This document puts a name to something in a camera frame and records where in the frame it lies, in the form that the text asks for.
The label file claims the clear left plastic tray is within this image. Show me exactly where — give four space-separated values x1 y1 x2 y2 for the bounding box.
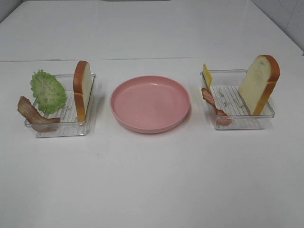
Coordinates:
24 73 98 138

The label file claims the bread slice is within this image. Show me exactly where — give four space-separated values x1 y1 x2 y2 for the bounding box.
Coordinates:
238 55 280 115
73 61 92 122

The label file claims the bacon strip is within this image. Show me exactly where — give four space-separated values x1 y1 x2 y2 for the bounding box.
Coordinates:
201 88 232 126
17 96 60 133

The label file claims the green lettuce leaf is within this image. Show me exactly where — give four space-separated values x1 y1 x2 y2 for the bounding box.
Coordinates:
30 69 67 114

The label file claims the pink round plate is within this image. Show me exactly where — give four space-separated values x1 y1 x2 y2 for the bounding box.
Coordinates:
110 76 190 134

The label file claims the clear plastic tray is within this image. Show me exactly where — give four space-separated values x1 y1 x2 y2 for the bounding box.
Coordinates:
24 73 98 138
201 69 275 130

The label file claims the yellow cheese slice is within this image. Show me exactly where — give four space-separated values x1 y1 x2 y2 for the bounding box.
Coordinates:
202 64 213 91

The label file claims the clear right plastic tray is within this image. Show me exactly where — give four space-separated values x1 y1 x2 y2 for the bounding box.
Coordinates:
201 69 275 130

